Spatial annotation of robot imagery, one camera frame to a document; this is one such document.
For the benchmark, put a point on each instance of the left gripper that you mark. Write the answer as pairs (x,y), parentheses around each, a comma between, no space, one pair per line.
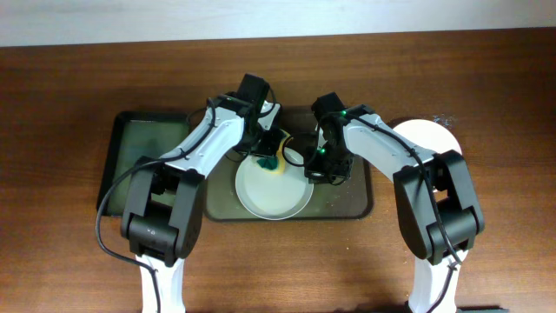
(271,151)

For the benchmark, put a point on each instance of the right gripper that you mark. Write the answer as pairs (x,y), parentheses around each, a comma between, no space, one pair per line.
(317,175)

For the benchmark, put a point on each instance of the yellow green sponge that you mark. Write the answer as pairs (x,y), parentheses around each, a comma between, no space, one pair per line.
(273,161)

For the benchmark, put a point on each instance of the grey round plate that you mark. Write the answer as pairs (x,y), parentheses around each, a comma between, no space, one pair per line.
(270,194)

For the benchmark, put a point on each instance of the pink round plate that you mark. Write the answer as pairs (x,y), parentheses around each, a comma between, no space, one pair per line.
(429,135)

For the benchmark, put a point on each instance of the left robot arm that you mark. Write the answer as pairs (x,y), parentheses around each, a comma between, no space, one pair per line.
(160,220)

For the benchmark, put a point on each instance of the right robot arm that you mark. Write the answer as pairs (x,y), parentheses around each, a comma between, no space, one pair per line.
(438,210)

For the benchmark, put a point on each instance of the dark green water tray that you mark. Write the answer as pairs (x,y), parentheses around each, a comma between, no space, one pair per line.
(137,134)

